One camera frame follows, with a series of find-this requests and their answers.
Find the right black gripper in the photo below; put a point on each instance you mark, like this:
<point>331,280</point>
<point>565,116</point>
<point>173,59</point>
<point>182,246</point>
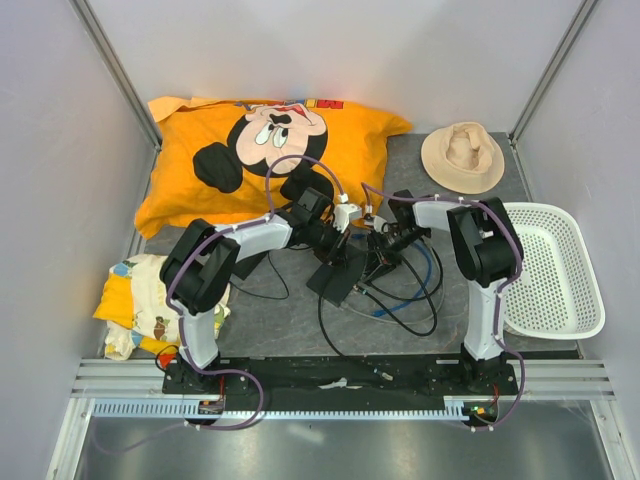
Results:
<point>378,261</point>

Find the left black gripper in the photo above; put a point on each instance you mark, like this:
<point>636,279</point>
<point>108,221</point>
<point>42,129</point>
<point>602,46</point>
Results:
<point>336,254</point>

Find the black network switch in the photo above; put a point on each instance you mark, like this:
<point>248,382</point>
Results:
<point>335,282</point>

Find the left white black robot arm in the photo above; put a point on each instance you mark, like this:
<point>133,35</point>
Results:
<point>198,270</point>

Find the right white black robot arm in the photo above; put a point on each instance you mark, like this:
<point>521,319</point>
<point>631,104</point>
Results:
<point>489,255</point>

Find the beige bucket hat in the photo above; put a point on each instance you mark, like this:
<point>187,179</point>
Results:
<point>463,158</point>

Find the orange Mickey Mouse pillow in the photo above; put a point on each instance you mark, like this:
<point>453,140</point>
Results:
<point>230,161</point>

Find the white perforated plastic basket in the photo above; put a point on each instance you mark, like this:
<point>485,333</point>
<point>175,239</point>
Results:
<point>557,296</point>

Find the patterned cream yellow cloth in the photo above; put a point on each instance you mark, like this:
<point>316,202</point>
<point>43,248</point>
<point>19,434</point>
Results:
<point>133,304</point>

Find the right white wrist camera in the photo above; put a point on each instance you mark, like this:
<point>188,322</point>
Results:
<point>371,221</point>

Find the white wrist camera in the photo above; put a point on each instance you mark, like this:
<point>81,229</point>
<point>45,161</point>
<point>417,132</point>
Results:
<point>344,214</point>
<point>371,221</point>

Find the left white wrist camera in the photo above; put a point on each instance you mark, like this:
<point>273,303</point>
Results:
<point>344,214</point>

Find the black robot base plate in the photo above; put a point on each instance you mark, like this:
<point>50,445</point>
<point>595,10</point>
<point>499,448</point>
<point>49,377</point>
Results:
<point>332,382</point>

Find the grey slotted cable duct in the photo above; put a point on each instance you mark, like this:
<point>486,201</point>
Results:
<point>183,409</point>

